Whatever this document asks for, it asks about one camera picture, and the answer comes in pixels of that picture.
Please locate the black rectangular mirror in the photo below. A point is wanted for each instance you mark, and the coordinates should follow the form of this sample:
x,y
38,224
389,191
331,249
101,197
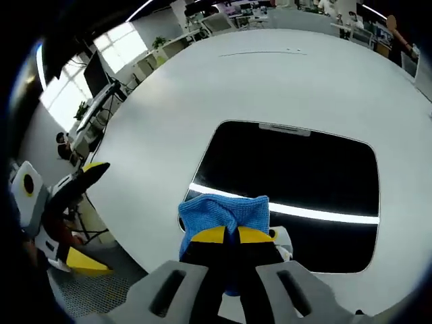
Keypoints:
x,y
287,168

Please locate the white low cabinet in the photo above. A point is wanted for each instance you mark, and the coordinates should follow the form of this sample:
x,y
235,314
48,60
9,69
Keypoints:
x,y
148,64

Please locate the leafy potted plant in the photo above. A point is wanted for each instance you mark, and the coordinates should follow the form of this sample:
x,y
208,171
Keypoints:
x,y
81,110

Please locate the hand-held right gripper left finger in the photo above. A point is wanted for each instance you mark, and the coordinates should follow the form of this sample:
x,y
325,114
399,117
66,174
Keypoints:
x,y
195,273

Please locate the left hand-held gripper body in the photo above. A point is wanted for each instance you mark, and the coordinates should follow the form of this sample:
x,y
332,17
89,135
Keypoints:
x,y
28,202

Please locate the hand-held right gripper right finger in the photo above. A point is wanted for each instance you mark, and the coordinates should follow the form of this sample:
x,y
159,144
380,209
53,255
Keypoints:
x,y
270,270

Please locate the silver laptop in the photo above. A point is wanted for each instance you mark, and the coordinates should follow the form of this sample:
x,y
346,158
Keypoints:
x,y
96,76

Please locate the blue cleaning cloth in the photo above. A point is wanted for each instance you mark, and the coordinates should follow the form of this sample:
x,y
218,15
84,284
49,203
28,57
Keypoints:
x,y
219,212

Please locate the white mesh office chair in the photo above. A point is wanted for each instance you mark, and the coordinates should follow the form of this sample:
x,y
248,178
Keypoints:
x,y
217,23

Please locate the white upright panel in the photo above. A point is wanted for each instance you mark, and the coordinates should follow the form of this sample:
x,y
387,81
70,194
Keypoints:
x,y
411,62

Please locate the small potted plant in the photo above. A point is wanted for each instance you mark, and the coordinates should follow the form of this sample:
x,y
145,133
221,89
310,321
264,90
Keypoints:
x,y
159,42

